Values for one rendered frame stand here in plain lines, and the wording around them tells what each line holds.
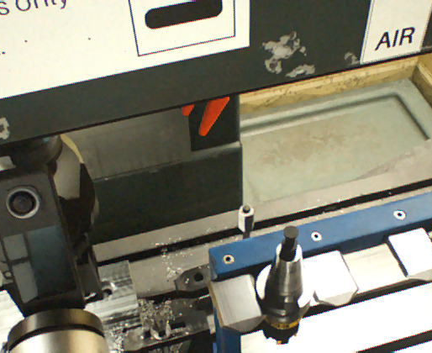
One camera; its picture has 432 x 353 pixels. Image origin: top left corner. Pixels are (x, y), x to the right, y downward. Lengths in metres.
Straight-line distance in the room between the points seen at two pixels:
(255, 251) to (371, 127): 1.15
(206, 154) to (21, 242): 0.88
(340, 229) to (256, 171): 0.94
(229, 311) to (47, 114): 0.43
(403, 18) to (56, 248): 0.28
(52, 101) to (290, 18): 0.10
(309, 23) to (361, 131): 1.51
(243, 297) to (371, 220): 0.18
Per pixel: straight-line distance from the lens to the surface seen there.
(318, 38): 0.27
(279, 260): 0.60
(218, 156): 1.28
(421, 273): 0.71
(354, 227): 0.71
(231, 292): 0.66
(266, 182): 1.60
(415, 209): 0.75
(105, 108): 0.26
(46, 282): 0.44
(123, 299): 0.94
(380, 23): 0.28
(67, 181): 0.52
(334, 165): 1.66
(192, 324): 0.88
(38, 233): 0.43
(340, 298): 0.67
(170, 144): 1.19
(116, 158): 1.19
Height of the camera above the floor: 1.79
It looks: 52 degrees down
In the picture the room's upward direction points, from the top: 4 degrees counter-clockwise
